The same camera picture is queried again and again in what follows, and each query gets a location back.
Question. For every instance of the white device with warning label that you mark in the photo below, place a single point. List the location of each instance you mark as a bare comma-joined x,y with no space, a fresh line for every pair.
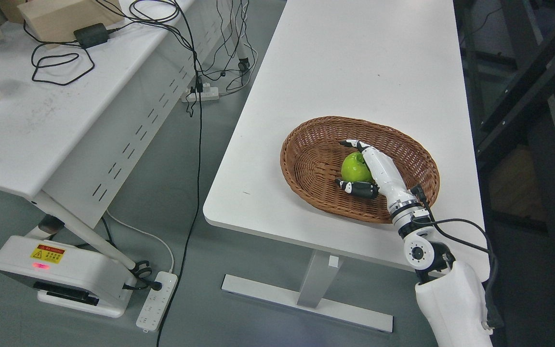
67,276

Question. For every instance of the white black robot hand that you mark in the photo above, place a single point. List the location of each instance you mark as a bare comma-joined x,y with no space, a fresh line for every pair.
387,179

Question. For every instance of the far white power strip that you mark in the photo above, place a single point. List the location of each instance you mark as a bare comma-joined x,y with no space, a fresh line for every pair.
208,93

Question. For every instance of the black power adapter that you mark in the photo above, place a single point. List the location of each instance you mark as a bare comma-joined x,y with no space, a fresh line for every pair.
91,36

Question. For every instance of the brown wicker basket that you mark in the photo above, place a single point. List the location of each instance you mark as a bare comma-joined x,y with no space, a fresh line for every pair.
312,155

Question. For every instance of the white floor power strip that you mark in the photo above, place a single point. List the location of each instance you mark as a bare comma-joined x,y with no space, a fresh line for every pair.
156,302

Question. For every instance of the white folding desk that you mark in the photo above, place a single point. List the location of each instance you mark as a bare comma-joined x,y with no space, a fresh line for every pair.
71,134

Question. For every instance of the cardboard box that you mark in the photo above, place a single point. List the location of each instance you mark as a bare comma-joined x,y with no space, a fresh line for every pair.
55,20

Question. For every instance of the black metal shelf rack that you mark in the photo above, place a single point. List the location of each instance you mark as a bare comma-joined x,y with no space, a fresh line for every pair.
508,57

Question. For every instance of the green apple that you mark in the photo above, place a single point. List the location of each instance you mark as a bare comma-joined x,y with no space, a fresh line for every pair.
354,169

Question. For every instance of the white table with pedestal leg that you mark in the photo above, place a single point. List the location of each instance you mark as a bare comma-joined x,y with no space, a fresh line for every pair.
393,62

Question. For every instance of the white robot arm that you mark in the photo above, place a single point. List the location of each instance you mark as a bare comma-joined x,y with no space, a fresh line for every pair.
449,293

